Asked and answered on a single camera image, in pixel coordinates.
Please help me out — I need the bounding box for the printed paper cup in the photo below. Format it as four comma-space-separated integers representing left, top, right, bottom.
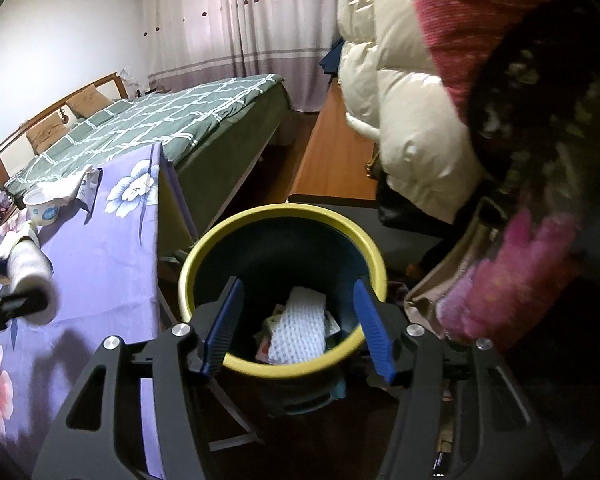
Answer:
22, 189, 63, 226

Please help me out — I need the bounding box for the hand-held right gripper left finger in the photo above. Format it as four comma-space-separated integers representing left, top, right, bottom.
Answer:
30, 276, 246, 480

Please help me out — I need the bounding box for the pile of folded clothes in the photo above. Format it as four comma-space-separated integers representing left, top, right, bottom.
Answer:
320, 37, 348, 78

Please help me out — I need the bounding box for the pink strawberry milk carton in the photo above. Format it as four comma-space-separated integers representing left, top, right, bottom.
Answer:
254, 332, 276, 363

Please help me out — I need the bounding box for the yellow rimmed dark bin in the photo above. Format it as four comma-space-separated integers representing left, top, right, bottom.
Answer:
177, 204, 388, 418

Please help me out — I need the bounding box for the beige handbag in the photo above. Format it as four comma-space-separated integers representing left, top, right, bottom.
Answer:
405, 200, 511, 341

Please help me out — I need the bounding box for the wooden bed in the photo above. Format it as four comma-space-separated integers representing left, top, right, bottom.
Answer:
0, 72, 296, 261

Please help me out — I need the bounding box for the pink and white curtain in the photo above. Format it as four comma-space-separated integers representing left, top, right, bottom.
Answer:
140, 0, 341, 113

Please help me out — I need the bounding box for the dark tissue packet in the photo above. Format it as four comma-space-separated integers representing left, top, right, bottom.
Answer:
77, 169, 103, 223

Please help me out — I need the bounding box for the small white box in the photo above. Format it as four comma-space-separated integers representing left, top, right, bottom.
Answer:
262, 304, 291, 333

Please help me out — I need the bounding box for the purple floral tablecloth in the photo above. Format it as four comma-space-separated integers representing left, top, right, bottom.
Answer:
0, 144, 170, 480

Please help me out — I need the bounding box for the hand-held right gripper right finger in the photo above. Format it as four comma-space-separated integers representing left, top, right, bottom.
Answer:
352, 278, 563, 480

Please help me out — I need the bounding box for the brown embroidered pillow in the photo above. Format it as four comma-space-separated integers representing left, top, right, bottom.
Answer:
26, 114, 71, 153
65, 86, 115, 118

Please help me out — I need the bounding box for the red quilted jacket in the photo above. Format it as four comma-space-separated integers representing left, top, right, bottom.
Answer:
400, 0, 571, 126

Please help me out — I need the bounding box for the dark patterned garment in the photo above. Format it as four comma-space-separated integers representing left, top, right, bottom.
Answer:
467, 0, 600, 361

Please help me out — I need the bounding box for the green checked duvet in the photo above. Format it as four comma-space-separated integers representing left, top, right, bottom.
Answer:
4, 74, 287, 196

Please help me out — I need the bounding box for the white puffer jacket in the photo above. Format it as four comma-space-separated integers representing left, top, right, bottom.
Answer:
336, 0, 486, 223

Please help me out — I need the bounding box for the green plastic stool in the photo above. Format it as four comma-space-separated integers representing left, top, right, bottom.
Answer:
272, 379, 350, 418

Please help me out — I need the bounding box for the pink floral garment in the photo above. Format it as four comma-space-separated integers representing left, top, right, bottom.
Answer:
437, 210, 581, 346

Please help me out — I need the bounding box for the white tissue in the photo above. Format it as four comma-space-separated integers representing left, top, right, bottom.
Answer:
45, 164, 96, 206

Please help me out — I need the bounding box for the white foam net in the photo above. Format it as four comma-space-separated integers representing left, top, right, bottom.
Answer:
5, 237, 58, 325
267, 286, 329, 365

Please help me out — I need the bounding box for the black leather bag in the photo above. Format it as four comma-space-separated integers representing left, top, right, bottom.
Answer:
377, 180, 461, 241

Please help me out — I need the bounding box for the wooden low cabinet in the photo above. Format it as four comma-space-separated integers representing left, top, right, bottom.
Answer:
287, 77, 381, 208

